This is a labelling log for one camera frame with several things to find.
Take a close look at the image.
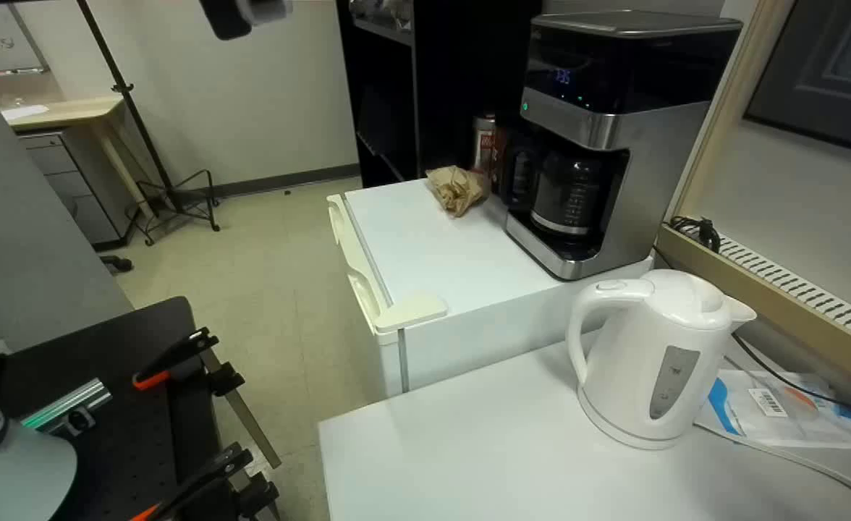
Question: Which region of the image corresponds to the glass coffee carafe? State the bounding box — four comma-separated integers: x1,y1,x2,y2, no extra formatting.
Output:
527,151,609,240

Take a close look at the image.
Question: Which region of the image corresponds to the green and silver label strip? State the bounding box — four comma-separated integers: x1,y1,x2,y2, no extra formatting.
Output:
20,377,116,436

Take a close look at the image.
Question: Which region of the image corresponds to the blue and white plastic packet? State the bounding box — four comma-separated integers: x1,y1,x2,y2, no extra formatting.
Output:
702,365,851,454

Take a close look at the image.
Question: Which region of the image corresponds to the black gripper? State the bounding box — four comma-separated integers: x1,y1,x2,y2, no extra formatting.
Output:
197,0,255,44

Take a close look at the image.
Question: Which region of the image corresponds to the white electric kettle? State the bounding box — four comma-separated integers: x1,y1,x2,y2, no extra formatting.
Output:
563,267,761,452

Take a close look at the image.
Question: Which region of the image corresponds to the black tripod stand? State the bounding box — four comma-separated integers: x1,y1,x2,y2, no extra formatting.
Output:
75,0,222,247

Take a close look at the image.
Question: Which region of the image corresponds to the grey filing cabinet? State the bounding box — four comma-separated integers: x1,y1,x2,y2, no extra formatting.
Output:
17,127,139,251

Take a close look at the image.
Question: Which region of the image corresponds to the grey kettle cable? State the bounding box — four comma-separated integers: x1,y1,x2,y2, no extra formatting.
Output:
692,420,851,517

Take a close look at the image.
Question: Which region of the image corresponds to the grey partition panel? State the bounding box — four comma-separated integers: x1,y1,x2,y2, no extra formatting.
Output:
0,62,135,367

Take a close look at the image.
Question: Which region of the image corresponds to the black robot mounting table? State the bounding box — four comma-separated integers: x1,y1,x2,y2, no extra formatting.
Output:
0,296,226,521

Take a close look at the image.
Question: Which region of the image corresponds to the light wooden desk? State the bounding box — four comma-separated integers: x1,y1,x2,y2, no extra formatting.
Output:
0,90,158,224

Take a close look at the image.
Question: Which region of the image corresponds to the white radiator vent grille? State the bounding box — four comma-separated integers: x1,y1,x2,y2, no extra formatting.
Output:
715,234,851,354

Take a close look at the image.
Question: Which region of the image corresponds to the black cable bundle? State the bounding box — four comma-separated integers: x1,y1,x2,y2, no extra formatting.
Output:
667,215,725,254

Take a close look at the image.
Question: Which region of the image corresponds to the orange and black clamp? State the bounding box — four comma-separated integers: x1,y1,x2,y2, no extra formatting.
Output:
129,439,282,521
129,323,248,400

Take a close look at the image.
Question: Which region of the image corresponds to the dark framed window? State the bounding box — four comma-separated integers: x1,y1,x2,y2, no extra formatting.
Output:
740,0,851,163

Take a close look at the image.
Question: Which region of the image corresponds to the white mini fridge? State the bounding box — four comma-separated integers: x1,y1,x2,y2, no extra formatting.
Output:
323,177,656,400

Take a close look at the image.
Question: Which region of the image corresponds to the black and silver coffee machine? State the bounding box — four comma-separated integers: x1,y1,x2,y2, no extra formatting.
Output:
498,8,743,284

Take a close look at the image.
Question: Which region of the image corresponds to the brown spice bottle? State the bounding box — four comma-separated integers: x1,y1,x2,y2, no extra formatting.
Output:
470,112,505,182

